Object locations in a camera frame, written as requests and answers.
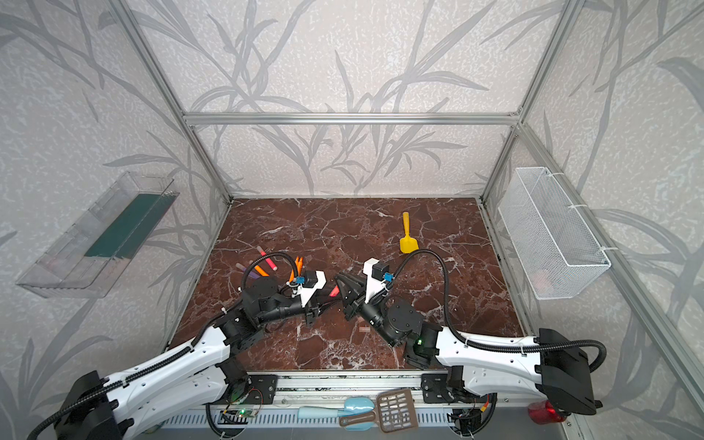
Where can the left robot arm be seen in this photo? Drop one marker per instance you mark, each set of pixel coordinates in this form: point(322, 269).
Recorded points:
point(86, 412)

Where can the yellow plastic scoop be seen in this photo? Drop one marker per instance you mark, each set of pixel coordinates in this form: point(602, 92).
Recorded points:
point(407, 243)

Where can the brown slotted litter scoop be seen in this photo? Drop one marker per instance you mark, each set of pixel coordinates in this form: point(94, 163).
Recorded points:
point(394, 411)

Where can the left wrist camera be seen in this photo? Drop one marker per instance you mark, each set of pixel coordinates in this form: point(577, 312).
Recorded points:
point(307, 284)

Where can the clear plastic wall tray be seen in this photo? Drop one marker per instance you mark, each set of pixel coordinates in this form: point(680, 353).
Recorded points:
point(88, 259)

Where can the light blue brush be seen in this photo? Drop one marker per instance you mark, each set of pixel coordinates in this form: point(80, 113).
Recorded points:
point(352, 406)

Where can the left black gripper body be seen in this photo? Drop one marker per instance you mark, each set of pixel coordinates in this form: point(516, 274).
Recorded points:
point(311, 310)

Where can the white wire basket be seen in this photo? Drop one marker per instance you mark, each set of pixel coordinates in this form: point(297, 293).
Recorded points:
point(559, 253)

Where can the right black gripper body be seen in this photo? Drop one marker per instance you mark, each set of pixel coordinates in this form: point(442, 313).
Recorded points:
point(357, 297)

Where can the red bottle black nozzle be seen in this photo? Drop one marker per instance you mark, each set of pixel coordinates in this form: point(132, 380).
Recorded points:
point(543, 413)

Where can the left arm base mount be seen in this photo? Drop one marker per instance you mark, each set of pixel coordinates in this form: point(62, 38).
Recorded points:
point(257, 389)

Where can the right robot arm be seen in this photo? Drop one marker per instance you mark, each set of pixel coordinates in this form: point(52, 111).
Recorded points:
point(547, 364)

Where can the aluminium front rail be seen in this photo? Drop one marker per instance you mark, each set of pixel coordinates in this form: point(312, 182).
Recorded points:
point(341, 382)

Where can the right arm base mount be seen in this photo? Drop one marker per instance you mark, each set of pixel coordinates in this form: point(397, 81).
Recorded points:
point(440, 388)

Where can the orange highlighter lone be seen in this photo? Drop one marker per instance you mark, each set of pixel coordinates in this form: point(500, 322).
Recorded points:
point(261, 271)

